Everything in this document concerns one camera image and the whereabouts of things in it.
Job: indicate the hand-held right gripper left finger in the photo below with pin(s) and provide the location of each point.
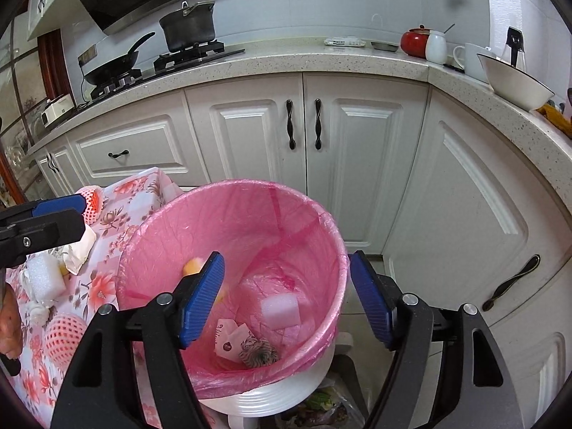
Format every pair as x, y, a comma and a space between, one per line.
199, 304

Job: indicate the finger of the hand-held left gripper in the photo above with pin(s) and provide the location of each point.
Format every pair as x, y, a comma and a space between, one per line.
58, 205
44, 234

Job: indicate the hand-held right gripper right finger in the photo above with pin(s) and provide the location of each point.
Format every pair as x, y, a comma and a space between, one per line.
371, 299

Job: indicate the white bin with pink liner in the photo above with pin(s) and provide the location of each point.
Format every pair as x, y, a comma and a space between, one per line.
277, 223

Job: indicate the person's left hand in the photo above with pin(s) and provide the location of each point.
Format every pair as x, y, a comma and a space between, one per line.
8, 321

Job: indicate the pink foam fruit net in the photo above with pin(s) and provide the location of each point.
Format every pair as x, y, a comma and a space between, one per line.
94, 203
62, 337

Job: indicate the orange peel piece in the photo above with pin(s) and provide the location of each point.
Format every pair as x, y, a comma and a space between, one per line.
193, 267

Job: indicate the yellow peel piece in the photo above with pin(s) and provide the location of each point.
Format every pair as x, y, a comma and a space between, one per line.
63, 270

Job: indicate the crumpled white tissue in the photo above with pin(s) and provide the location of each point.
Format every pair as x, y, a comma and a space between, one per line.
39, 313
82, 250

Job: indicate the white foam block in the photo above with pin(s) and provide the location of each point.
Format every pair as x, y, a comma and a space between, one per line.
40, 277
280, 313

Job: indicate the pink white paper packet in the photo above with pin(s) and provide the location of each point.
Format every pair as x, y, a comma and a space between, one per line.
234, 344

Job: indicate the pink floral tablecloth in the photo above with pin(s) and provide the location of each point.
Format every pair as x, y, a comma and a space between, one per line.
111, 232

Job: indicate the striped twine ball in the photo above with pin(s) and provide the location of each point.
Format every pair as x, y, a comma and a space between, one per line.
259, 354

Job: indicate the white countertop appliance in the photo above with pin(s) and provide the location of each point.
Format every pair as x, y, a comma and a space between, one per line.
57, 109

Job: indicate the wooden framed glass door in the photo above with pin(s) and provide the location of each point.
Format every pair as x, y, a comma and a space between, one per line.
27, 98

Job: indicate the clear plastic bag with vegetables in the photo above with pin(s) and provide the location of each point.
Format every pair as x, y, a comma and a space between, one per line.
321, 406

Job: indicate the black frying pan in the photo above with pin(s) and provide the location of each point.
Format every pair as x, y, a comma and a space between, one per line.
111, 69

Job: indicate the black gas stove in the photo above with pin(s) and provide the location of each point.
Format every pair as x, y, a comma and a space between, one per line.
187, 58

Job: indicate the black cooking pot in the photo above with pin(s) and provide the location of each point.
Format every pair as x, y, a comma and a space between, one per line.
187, 29

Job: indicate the small grey dish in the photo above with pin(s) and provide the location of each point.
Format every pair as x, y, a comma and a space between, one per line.
384, 46

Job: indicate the white bowl with dark rim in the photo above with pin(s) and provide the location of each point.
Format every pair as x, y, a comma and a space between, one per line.
514, 87

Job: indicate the red lidded jar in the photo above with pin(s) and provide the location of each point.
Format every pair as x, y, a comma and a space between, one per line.
413, 44

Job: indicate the flat white device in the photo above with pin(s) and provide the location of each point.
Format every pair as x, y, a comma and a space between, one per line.
344, 41

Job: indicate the white mug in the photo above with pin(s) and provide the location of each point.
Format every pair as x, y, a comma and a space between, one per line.
471, 60

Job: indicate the white jar with spoon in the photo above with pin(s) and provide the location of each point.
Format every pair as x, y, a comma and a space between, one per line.
435, 48

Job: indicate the yellow object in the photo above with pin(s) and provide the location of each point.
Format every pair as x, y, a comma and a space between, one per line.
558, 118

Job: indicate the black spatula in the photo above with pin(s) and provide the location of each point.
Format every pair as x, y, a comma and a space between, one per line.
515, 44

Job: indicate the dark wall outlet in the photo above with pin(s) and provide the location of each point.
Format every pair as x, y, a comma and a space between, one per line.
87, 55

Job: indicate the white wall cabinet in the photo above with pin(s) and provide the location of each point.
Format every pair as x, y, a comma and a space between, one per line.
47, 0

